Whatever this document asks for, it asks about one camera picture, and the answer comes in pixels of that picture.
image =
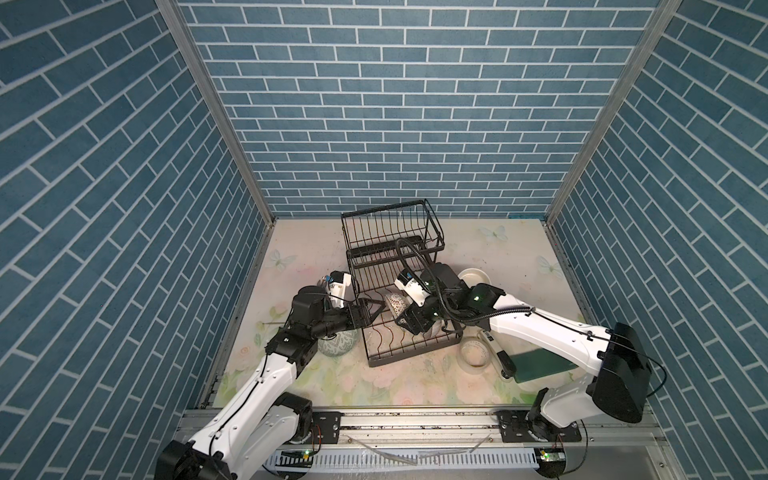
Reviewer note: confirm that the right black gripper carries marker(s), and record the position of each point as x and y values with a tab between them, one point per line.
411	315

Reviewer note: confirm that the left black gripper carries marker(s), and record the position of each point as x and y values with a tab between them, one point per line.
361	305

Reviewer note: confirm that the green rimmed striped bowl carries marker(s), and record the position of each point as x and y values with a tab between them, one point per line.
340	344

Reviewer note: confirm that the plain white ceramic bowl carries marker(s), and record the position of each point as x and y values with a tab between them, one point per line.
474	276

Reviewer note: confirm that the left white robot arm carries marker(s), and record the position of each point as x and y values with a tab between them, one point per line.
263	415

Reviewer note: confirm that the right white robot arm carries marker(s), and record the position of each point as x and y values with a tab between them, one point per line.
616	369

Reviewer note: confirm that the green sponge pad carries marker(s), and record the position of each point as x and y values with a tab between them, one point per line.
539	363

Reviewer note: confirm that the left controller board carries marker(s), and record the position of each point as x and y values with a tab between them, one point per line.
294	464

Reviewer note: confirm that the controller board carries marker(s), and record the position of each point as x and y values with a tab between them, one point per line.
294	464
551	462

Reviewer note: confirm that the right controller board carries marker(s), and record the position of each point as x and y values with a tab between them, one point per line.
551	462

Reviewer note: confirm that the black wire dish rack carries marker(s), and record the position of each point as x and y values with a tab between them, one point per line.
381	242

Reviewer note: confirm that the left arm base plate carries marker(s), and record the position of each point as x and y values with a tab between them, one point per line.
321	427

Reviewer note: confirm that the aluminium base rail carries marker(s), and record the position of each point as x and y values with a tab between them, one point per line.
406	431

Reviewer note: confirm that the white cable tie strip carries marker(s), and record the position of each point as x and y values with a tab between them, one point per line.
419	457

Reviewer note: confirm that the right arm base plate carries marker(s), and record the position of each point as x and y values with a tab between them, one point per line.
514	427

